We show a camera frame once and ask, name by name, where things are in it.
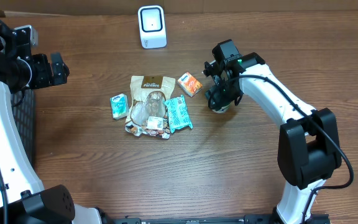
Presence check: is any green lid jar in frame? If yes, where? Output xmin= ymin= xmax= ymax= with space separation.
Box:
xmin=213 ymin=105 xmax=229 ymax=114

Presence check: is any brown beige snack pouch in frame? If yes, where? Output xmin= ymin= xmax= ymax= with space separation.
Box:
xmin=125 ymin=76 xmax=175 ymax=139

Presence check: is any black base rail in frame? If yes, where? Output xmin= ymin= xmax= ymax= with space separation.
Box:
xmin=110 ymin=213 xmax=332 ymax=224

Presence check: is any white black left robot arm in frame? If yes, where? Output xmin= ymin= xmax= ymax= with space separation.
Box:
xmin=0 ymin=20 xmax=109 ymax=223

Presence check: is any orange packet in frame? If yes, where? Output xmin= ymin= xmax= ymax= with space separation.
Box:
xmin=177 ymin=72 xmax=203 ymax=97

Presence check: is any cardboard backdrop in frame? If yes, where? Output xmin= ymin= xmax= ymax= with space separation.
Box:
xmin=0 ymin=0 xmax=358 ymax=17

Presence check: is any grey plastic mesh basket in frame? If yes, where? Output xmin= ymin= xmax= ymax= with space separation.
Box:
xmin=11 ymin=90 xmax=35 ymax=167

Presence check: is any teal snack packet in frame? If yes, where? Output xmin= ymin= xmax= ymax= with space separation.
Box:
xmin=164 ymin=95 xmax=193 ymax=133

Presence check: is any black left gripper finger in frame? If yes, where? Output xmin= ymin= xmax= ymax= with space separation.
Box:
xmin=52 ymin=63 xmax=70 ymax=85
xmin=50 ymin=52 xmax=63 ymax=67

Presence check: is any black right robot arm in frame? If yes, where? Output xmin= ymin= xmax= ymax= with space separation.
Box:
xmin=203 ymin=39 xmax=354 ymax=223

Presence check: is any small teal tissue pack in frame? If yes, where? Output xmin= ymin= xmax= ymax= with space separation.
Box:
xmin=110 ymin=93 xmax=129 ymax=119

